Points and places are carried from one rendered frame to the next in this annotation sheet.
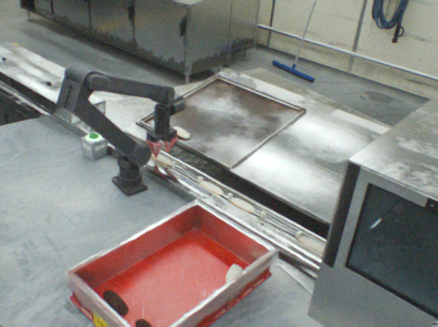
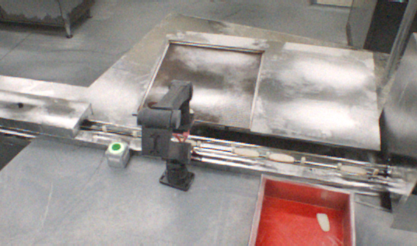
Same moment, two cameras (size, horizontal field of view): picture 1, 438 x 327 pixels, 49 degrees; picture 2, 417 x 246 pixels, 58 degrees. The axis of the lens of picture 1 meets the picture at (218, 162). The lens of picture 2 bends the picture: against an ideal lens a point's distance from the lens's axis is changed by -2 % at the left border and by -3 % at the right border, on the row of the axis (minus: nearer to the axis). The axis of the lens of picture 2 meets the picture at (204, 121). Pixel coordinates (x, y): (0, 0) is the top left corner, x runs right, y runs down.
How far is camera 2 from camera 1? 0.82 m
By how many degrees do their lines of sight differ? 23
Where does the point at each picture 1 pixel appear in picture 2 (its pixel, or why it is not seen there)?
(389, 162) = not seen: outside the picture
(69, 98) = (157, 146)
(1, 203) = not seen: outside the picture
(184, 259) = (281, 228)
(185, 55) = (61, 9)
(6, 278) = not seen: outside the picture
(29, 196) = (105, 233)
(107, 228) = (200, 231)
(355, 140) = (317, 66)
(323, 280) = (410, 204)
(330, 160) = (313, 91)
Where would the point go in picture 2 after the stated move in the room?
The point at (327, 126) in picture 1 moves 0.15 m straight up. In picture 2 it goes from (290, 61) to (294, 33)
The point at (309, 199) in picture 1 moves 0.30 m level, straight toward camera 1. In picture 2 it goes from (326, 132) to (362, 189)
